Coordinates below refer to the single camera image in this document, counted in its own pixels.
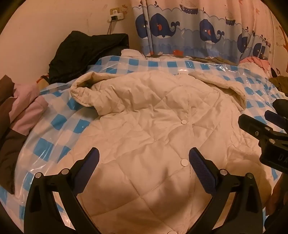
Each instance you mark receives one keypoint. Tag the cream quilted down jacket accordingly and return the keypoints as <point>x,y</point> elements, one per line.
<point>147,123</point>

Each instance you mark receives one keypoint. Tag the pink clothes by curtain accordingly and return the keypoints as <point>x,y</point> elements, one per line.
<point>261,63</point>

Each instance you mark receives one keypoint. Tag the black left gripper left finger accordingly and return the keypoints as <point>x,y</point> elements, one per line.
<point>41,211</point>

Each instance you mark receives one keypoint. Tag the whale print curtain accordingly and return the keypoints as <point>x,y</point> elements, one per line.
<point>231,30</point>

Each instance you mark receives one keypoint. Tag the brown garment at right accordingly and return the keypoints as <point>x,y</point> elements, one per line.
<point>281,83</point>

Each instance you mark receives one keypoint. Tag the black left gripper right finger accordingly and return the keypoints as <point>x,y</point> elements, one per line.
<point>245,214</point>

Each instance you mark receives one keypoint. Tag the black garment pile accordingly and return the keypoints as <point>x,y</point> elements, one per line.
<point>78,51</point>

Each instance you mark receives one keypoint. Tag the white wall power socket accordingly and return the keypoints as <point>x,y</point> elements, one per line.
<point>116,14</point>

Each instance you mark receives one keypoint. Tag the pink and brown garment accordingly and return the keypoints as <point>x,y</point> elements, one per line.
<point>21,108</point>

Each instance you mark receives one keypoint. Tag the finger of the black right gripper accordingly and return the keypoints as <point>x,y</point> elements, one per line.
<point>258,129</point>
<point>276,119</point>

